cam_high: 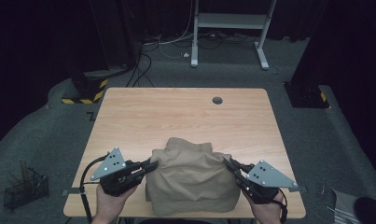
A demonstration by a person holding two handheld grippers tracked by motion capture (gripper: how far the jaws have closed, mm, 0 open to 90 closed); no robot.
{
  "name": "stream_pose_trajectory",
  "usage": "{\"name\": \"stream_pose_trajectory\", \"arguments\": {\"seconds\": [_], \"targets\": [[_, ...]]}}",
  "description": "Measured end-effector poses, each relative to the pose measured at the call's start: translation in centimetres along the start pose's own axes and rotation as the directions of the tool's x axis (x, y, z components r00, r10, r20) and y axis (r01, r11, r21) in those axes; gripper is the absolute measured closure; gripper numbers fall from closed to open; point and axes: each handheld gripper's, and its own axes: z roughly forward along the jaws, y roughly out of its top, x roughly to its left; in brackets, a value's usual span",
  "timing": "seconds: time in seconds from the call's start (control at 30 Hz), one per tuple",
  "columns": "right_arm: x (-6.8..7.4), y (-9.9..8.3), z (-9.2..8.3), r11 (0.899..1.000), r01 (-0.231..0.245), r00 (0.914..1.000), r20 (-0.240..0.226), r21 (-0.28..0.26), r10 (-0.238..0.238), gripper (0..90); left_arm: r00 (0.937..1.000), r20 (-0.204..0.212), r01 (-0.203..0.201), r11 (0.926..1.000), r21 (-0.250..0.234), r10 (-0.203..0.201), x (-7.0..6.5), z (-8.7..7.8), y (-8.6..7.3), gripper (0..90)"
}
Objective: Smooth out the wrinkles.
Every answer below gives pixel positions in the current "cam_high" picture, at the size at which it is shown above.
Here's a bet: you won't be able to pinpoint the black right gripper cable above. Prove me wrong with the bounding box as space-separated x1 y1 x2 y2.
275 188 289 224

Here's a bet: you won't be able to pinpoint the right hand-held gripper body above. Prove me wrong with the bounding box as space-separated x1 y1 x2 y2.
240 160 299 205

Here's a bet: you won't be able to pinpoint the person's left hand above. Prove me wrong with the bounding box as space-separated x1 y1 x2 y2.
93 185 138 218

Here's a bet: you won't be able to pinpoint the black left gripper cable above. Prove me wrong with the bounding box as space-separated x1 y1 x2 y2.
78 152 111 224

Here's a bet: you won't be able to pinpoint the black yellow striped stand base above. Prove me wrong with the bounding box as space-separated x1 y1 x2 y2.
61 69 110 105

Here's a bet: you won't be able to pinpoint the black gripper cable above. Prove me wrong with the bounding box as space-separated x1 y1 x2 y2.
78 152 111 224
275 188 289 224

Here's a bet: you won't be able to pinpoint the black floor cables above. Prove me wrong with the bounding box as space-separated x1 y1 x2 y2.
125 31 258 89

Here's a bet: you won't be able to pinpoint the grey striped sheet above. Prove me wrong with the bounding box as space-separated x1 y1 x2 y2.
330 188 361 224

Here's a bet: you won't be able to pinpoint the white floor cable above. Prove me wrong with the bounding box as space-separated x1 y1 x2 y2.
142 0 197 60

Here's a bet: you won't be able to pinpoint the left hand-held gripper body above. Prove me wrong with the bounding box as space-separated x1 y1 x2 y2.
91 147 143 198

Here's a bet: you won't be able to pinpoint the black wire basket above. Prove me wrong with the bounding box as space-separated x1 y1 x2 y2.
3 167 50 213

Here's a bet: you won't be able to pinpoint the beige shorts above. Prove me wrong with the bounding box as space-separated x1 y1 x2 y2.
144 136 242 217

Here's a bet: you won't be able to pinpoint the person's right hand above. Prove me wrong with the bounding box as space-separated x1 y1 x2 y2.
243 190 285 222

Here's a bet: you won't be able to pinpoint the black round object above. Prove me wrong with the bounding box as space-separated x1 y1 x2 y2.
353 196 376 224

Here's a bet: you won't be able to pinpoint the white metal stand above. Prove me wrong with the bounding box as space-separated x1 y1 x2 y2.
189 0 278 71

